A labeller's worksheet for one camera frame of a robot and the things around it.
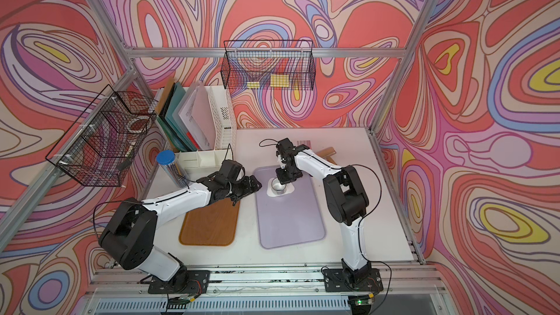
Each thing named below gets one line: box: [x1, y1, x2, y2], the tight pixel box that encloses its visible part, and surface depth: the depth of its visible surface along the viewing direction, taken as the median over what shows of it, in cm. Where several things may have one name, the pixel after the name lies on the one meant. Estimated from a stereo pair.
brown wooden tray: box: [178, 198, 240, 247], surface depth 86 cm
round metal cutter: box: [271, 177, 287, 195], surface depth 95 cm
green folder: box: [156, 81, 197, 153], surface depth 92 cm
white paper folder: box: [177, 83, 216, 151], surface depth 95 cm
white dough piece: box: [266, 178, 295, 198], surface depth 97 cm
